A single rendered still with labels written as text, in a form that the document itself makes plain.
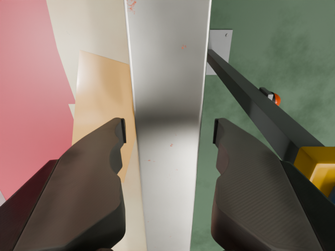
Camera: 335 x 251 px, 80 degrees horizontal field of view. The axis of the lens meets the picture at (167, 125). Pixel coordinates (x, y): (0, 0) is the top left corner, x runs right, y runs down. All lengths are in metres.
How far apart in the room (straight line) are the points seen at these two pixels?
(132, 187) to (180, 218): 0.06
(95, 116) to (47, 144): 0.05
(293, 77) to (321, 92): 0.20
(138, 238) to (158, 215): 0.10
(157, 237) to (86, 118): 0.11
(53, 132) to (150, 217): 0.10
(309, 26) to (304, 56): 0.14
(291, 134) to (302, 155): 0.12
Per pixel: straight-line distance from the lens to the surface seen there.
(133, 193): 0.20
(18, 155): 0.21
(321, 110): 1.49
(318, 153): 0.23
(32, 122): 0.19
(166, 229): 0.18
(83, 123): 0.17
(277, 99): 0.51
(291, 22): 1.23
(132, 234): 0.25
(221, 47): 1.12
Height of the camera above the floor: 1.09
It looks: 61 degrees down
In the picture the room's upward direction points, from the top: 178 degrees counter-clockwise
